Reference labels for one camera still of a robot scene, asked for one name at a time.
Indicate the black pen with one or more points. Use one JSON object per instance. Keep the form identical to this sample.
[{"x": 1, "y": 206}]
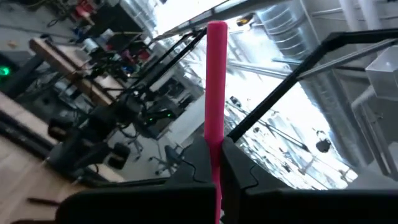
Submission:
[{"x": 43, "y": 201}]

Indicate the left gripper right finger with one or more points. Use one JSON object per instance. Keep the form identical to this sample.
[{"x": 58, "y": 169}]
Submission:
[{"x": 264, "y": 205}]

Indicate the silver ventilation duct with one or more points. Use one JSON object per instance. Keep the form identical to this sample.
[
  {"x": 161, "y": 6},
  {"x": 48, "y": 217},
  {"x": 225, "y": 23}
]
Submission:
[{"x": 326, "y": 102}]

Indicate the translucent ceiling fixture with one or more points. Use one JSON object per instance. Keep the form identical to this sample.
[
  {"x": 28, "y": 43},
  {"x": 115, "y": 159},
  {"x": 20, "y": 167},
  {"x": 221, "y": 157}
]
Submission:
[{"x": 384, "y": 74}]

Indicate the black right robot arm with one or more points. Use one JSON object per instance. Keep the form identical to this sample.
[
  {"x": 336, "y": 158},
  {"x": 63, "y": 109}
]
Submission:
[{"x": 93, "y": 130}]

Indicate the wooden workbench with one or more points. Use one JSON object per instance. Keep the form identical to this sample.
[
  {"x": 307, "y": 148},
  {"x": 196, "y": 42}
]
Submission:
[{"x": 53, "y": 54}]

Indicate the office chair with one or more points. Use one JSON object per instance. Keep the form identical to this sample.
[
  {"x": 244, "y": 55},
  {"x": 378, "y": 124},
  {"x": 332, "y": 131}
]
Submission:
[{"x": 171, "y": 155}]

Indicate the pink highlighter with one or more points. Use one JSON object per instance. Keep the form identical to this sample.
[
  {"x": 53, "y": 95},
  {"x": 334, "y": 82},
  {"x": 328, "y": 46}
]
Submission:
[{"x": 215, "y": 77}]

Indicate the black aluminium table frame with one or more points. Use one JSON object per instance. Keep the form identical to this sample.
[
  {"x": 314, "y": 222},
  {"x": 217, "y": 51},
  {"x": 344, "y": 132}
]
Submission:
[{"x": 280, "y": 90}]

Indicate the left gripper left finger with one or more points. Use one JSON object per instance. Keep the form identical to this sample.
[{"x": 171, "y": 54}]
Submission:
[{"x": 174, "y": 202}]

